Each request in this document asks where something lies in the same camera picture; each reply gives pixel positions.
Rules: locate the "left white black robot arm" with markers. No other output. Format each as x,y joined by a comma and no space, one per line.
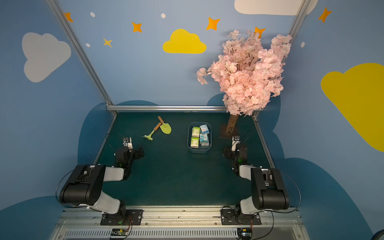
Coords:
84,187

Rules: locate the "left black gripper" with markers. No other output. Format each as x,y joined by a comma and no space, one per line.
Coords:
137,152

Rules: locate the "pink cherry blossom tree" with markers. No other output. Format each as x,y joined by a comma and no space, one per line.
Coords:
248,74

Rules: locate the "blue pocket tissue pack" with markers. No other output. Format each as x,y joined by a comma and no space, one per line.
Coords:
204,129

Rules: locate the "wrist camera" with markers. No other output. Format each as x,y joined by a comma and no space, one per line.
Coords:
127,142
235,141

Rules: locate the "blue plastic storage box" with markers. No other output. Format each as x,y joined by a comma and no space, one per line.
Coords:
201,149

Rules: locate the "left green circuit board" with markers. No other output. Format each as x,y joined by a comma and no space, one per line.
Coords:
119,233

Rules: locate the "green circuit board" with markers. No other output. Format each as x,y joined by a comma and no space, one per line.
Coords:
119,233
244,234

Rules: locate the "aluminium rail frame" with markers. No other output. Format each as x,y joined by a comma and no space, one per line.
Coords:
178,223

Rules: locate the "green toy shovel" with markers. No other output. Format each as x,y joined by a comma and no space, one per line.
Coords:
165,127

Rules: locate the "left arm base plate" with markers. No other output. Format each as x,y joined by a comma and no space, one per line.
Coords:
130,217

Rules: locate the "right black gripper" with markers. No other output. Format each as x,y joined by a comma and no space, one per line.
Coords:
228,152

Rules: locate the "green toy rake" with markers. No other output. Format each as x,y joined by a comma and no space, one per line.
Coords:
149,137

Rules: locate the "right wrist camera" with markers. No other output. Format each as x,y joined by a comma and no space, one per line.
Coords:
235,141

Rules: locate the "right green circuit board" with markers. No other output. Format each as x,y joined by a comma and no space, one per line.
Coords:
244,234

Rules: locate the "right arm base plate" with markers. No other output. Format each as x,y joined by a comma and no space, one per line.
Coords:
231,217

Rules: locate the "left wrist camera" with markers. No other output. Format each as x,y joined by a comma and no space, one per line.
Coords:
127,142

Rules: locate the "green pocket tissue pack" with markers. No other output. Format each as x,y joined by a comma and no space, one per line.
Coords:
196,132

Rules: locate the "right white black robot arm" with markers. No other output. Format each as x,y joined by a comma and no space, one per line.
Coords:
268,191

